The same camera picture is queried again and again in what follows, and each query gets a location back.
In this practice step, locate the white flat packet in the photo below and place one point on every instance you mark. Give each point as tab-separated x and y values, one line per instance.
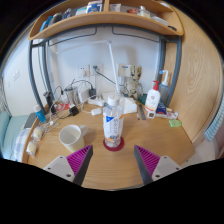
170	115

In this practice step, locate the black power adapter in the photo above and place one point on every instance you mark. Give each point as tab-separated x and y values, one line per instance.
92	92

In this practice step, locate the dark green round jar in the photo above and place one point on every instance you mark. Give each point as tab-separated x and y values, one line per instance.
143	99

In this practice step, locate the cream ceramic mug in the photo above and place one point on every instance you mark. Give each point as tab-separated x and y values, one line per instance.
71	138

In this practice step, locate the brown tree creature figurine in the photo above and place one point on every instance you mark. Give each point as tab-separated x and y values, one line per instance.
134	81

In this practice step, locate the black electric shaver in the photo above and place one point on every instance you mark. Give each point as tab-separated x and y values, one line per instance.
49	101

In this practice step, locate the wooden shelf unit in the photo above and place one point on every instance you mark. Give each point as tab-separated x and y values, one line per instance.
106	20

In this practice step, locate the white wall box blue label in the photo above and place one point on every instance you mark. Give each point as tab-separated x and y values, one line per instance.
124	70

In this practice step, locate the small cream pouch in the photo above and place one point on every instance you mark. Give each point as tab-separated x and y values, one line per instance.
38	132
32	148

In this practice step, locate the small green box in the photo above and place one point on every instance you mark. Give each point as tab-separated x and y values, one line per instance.
175	123

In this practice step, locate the red printed packet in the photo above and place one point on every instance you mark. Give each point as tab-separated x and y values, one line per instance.
63	106

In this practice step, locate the flat round red coaster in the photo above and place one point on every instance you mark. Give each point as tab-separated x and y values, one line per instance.
120	146

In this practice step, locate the small white oval device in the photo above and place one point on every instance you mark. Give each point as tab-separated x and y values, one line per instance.
96	111

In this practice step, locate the blue plaid blanket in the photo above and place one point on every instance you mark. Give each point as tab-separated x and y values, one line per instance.
21	145

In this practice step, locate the dark grey laptop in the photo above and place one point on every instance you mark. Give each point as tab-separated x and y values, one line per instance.
30	120

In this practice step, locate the white desk lamp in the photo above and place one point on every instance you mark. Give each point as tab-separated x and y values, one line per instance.
113	66

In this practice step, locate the small white cube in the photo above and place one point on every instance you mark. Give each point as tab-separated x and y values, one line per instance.
151	115

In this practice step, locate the white pump bottle red top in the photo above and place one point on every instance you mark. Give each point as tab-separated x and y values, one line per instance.
152	100

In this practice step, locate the white tissue pack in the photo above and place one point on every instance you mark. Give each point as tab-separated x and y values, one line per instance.
129	105

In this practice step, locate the small blue box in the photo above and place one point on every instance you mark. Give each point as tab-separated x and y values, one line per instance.
161	109

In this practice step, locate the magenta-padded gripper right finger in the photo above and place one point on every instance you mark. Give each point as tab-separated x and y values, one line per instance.
147	160

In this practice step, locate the clear spray bottle white nozzle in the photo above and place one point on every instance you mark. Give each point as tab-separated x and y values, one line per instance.
164	88

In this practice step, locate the white wall socket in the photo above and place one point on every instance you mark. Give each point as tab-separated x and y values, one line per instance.
83	71
99	71

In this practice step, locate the white rectangular box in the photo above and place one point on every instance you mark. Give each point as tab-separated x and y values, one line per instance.
83	95

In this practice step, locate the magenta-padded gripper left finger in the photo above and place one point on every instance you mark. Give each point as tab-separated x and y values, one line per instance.
79	160

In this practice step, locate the blue tube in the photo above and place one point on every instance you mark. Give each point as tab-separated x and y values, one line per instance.
40	114

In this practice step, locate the black charger block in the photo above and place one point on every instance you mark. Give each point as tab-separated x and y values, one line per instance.
73	111

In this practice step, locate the steel tumbler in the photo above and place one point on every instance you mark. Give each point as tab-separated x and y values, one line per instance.
70	95

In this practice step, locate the clear plastic water bottle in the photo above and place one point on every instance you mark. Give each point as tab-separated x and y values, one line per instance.
112	125

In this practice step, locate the grey metal frame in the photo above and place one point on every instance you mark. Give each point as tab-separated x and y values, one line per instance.
163	66

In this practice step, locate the teal ribbed cloth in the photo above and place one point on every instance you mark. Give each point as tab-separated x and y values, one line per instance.
215	120

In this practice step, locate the metal ruler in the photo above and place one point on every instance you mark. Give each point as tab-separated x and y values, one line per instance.
142	113

